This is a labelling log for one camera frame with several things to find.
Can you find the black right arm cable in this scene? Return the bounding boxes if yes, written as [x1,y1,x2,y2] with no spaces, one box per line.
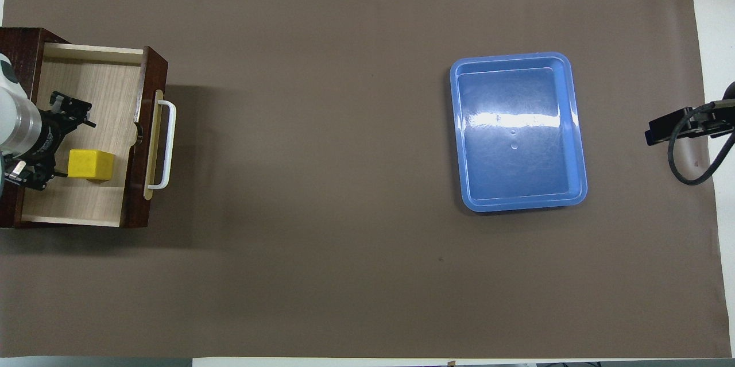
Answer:
[668,100,735,186]

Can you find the blue plastic tray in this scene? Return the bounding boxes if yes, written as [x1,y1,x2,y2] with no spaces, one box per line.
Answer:
[449,52,589,213]

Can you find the brown table mat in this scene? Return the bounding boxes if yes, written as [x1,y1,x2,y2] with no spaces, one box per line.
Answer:
[0,0,733,359]

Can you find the yellow cube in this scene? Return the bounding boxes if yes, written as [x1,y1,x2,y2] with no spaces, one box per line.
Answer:
[68,149,114,181]

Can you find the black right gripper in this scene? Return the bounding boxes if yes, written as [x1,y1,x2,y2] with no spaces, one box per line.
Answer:
[644,106,735,146]

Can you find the wooden drawer with white handle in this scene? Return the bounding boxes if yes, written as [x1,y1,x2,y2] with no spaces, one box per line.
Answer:
[13,44,177,229]

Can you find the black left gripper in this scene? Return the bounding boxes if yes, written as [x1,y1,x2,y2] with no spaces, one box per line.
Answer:
[3,90,97,191]

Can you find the dark wooden cabinet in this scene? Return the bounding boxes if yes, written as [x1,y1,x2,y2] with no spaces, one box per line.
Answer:
[0,27,71,229]

